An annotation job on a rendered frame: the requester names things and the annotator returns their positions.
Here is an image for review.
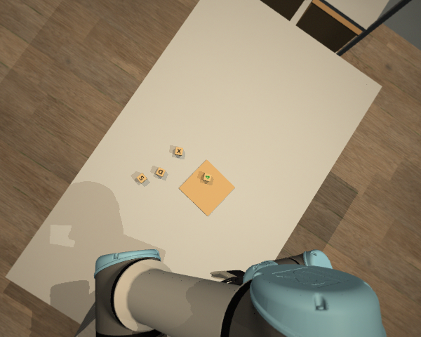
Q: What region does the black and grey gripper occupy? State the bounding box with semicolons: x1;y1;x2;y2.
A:
211;270;245;286

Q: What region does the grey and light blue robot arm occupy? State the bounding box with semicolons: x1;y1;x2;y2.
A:
94;249;387;337

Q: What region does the orange mat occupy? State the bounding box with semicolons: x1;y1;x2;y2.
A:
179;160;235;216

